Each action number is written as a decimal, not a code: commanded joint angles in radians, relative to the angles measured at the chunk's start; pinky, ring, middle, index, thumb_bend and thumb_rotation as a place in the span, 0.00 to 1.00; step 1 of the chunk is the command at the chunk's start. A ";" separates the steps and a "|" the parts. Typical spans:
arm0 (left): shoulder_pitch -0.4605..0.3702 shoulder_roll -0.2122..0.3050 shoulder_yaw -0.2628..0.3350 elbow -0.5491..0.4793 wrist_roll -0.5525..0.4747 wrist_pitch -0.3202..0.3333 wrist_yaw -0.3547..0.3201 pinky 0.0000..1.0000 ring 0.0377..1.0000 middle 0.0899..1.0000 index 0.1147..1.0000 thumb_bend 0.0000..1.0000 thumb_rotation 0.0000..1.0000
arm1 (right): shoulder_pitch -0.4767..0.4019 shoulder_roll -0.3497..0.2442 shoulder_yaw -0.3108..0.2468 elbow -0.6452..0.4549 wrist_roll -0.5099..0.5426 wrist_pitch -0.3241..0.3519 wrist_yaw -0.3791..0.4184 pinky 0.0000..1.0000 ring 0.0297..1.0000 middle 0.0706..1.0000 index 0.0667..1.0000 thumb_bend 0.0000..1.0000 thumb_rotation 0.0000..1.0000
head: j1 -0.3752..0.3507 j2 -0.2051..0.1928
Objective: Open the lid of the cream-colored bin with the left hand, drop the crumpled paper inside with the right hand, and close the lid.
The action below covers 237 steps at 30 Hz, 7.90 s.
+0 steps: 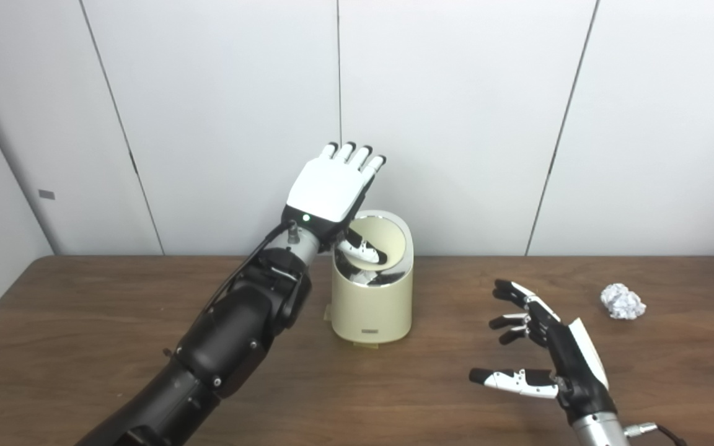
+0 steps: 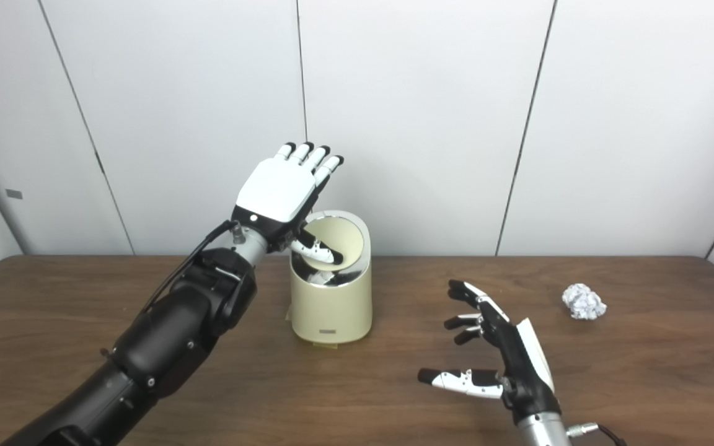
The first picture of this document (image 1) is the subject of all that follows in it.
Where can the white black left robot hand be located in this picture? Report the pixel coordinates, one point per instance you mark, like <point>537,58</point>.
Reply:
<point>326,189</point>

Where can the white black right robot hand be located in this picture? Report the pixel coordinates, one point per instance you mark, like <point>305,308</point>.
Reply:
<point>571,362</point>

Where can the white paper ball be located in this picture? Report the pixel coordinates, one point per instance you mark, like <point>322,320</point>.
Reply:
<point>623,302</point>

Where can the round cream bin lid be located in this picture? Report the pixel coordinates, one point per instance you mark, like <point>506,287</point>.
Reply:
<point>395,244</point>

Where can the cream-colored bin body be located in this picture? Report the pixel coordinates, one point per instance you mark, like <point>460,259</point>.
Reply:
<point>372,306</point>

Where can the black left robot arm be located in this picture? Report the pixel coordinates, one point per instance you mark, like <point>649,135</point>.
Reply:
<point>233,341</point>

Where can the yellow tape piece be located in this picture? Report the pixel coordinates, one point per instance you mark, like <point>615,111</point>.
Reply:
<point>327,314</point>
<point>369,343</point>

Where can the small gray wall sticker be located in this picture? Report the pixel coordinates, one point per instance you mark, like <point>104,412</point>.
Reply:
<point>46,194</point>

